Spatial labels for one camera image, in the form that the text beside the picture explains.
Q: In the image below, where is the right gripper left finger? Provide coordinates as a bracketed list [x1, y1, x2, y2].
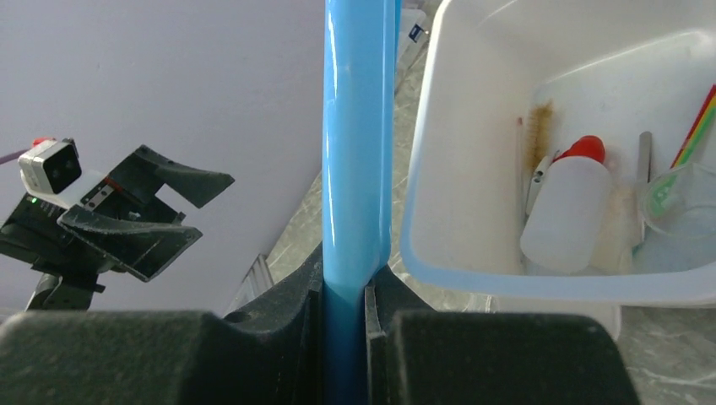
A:
[1, 249, 323, 404]

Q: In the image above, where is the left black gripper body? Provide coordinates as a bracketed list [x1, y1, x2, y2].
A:
[1, 173, 185, 276]

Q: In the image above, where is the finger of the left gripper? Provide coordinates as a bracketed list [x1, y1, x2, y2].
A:
[57, 205, 203, 282]
[107, 145, 235, 208]

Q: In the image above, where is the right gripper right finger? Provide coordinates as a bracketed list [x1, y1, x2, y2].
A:
[365, 267, 639, 404]

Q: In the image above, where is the wash bottle red cap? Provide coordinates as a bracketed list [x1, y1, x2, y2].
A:
[520, 135, 612, 274]

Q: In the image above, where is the brown test tube brush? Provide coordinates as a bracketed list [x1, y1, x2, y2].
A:
[524, 100, 554, 172]

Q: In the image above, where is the blue plastic tray lid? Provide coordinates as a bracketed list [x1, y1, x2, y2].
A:
[322, 1, 400, 404]

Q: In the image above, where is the white plastic bin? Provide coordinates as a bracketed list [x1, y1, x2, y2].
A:
[400, 1, 715, 335]

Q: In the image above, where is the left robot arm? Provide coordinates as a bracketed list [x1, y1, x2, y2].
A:
[1, 138, 234, 311]

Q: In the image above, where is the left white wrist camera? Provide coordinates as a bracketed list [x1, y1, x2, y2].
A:
[18, 139, 106, 209]

